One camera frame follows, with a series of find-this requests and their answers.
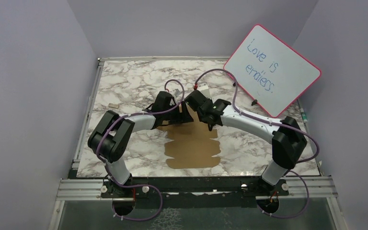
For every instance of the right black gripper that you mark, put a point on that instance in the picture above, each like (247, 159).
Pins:
(210, 100)

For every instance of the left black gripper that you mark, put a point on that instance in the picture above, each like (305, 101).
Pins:
(183, 117)

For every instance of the brown cardboard box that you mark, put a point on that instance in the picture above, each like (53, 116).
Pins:
(192, 145)

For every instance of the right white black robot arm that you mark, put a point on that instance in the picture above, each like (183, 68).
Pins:
(285, 136)

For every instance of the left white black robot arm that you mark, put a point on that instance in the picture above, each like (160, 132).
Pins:
(110, 138)

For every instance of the black whiteboard clip lower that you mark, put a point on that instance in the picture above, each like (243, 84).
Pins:
(254, 102)

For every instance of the pink framed whiteboard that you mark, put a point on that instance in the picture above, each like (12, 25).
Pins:
(270, 71)

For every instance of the green capped marker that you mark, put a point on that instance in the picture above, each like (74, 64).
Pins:
(303, 115)

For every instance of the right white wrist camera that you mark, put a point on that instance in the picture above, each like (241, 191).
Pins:
(204, 89)

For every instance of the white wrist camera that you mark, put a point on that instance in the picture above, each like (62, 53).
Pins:
(204, 89)
(176, 93)

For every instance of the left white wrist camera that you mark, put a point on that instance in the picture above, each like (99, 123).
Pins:
(176, 93)

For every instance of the aluminium table frame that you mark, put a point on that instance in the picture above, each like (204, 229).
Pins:
(132, 83)

